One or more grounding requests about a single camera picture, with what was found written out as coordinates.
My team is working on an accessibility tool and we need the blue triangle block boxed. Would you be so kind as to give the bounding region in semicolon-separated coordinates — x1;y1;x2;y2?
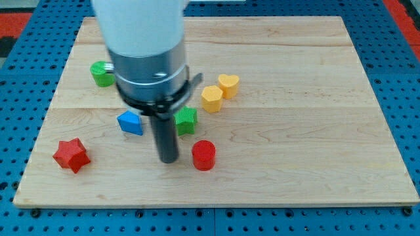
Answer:
117;111;143;136

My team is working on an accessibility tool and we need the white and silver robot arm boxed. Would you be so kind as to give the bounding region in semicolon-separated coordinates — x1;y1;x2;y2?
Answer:
91;0;203;120

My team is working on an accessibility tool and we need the yellow hexagon block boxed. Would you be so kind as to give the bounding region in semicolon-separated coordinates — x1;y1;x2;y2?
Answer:
201;85;223;113

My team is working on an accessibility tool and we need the green star block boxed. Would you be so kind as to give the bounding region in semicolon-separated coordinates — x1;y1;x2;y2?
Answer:
174;106;198;136

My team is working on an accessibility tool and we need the red cylinder block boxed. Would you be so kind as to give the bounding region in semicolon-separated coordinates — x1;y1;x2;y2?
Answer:
192;140;216;171

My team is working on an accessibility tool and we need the yellow heart block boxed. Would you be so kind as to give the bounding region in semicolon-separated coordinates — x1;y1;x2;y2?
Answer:
218;74;240;99

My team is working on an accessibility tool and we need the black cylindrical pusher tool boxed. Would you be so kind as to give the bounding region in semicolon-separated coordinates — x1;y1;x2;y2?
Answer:
150;116;179;164

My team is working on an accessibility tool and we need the light wooden board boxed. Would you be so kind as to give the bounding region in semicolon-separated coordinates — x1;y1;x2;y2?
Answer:
13;16;419;208

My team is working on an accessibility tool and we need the green cylinder block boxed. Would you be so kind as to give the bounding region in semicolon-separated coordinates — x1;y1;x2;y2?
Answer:
90;61;115;87

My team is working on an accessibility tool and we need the red star block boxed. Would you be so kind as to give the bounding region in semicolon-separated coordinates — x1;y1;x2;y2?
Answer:
52;138;91;174

